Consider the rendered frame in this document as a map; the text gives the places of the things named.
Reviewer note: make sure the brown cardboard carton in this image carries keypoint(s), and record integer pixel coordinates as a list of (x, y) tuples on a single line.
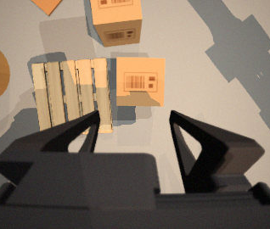
[(117, 22)]

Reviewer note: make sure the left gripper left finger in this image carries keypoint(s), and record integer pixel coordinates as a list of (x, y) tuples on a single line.
[(59, 137)]

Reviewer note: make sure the tan cardboard carton with label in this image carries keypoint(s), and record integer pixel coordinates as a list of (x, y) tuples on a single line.
[(140, 82)]

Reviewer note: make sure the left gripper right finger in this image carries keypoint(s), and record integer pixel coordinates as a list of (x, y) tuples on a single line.
[(223, 152)]

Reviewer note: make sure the small wooden pallet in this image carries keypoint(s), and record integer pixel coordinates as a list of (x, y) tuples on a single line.
[(79, 96)]

